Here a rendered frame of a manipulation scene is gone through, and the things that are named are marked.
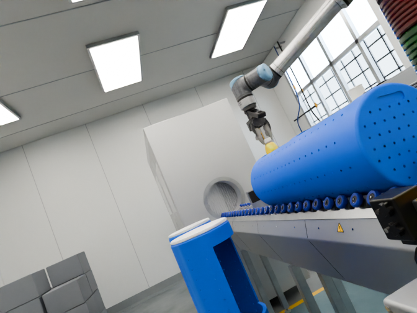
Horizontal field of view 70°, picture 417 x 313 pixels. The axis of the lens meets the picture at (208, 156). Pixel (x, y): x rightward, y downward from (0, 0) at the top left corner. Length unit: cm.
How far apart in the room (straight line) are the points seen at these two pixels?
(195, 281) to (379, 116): 91
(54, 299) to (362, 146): 358
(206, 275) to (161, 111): 512
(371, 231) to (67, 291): 339
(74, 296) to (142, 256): 216
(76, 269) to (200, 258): 310
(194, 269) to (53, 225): 488
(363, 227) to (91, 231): 525
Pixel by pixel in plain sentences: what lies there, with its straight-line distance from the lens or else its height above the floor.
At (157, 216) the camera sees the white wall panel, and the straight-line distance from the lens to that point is 578.
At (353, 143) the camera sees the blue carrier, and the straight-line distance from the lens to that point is 85.
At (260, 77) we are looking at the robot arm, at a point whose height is 159.
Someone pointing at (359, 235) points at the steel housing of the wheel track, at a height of 86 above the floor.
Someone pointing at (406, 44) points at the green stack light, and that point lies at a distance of 36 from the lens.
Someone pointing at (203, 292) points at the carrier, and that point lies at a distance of 133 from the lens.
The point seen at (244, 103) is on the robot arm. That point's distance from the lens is 158.
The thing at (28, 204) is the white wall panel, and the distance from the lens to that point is 618.
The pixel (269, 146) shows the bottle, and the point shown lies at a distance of 154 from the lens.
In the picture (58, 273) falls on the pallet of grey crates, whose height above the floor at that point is 106.
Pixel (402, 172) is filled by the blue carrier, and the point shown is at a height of 101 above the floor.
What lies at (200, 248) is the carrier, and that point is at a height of 98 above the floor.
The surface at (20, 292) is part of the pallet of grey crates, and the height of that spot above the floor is 105.
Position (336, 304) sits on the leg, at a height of 35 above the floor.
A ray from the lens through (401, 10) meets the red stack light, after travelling 35.
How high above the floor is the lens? 114
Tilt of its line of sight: 7 degrees up
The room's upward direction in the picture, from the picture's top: 24 degrees counter-clockwise
